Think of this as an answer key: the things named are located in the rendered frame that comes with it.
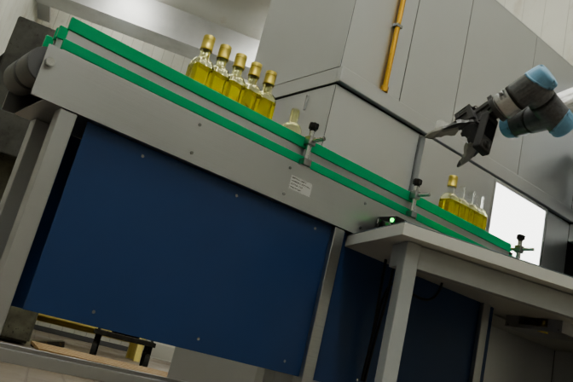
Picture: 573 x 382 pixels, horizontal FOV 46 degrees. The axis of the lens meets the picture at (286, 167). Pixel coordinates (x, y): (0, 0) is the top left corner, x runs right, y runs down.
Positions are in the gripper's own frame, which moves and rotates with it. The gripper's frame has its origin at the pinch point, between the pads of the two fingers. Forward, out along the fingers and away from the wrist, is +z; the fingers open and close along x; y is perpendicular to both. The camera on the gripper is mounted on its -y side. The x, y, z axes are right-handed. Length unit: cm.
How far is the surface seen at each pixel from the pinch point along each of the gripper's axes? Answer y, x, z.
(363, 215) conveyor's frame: -3.2, 0.0, 29.1
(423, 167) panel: 53, -40, 28
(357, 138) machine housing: 47, -8, 34
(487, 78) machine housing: 107, -60, -2
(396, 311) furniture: -43.2, 0.8, 22.1
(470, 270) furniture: -29.9, -13.9, 7.3
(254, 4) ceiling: 936, -208, 366
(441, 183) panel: 54, -52, 28
